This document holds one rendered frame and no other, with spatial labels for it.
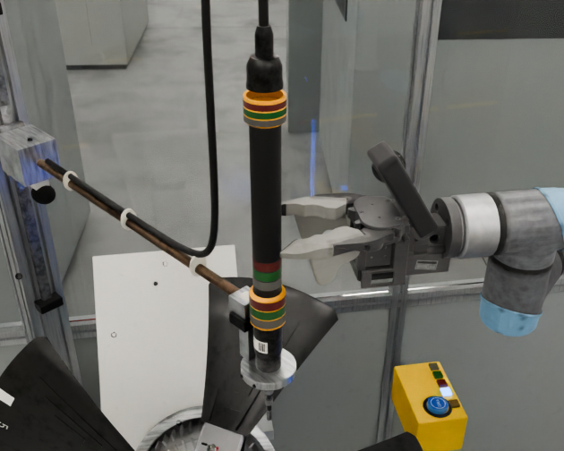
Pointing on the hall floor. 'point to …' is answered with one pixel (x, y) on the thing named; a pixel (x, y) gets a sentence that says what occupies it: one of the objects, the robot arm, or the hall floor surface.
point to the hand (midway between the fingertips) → (282, 225)
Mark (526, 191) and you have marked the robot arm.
